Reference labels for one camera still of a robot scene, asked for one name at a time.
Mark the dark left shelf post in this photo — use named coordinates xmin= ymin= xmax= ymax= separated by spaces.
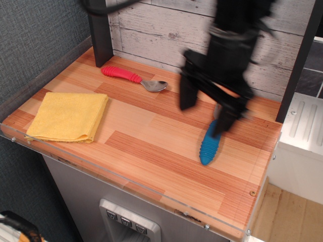
xmin=85 ymin=0 xmax=114 ymax=68

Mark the dark right shelf post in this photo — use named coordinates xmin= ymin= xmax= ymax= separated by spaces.
xmin=276 ymin=0 xmax=322 ymax=123

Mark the white toy sink unit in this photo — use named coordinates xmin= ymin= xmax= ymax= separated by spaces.
xmin=267 ymin=36 xmax=322 ymax=204

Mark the clear acrylic table edge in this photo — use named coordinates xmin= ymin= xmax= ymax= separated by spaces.
xmin=1 ymin=123 xmax=254 ymax=241

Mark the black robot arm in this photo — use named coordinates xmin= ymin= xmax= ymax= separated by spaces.
xmin=179 ymin=1 xmax=273 ymax=136

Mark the blue handled metal fork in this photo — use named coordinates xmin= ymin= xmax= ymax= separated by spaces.
xmin=199 ymin=103 xmax=222 ymax=165

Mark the silver control panel with buttons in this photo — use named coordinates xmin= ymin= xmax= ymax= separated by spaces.
xmin=99 ymin=199 xmax=162 ymax=241

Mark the dark shelf post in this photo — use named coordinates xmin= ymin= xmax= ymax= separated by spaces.
xmin=276 ymin=0 xmax=322 ymax=123
xmin=85 ymin=0 xmax=114 ymax=68

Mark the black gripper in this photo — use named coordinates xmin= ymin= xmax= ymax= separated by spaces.
xmin=180 ymin=36 xmax=257 ymax=137

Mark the black braided cable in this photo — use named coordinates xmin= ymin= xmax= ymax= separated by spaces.
xmin=80 ymin=0 xmax=139 ymax=16

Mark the red handled metal spoon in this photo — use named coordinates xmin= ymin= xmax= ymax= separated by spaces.
xmin=101 ymin=66 xmax=168 ymax=92

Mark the yellow folded cloth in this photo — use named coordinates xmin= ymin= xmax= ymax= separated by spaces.
xmin=25 ymin=92 xmax=109 ymax=143

